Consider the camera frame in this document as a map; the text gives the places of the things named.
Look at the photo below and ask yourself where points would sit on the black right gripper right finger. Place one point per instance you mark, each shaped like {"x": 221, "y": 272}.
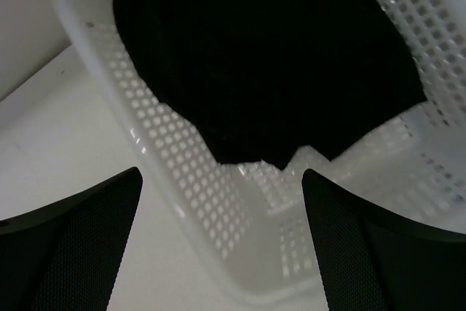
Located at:
{"x": 373, "y": 259}

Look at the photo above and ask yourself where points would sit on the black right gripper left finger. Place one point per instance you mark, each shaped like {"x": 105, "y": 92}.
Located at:
{"x": 66, "y": 255}

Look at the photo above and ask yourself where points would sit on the black shorts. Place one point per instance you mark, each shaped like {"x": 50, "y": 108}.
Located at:
{"x": 260, "y": 79}

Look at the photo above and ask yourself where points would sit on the white perforated plastic basket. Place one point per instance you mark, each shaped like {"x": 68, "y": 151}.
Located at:
{"x": 247, "y": 223}

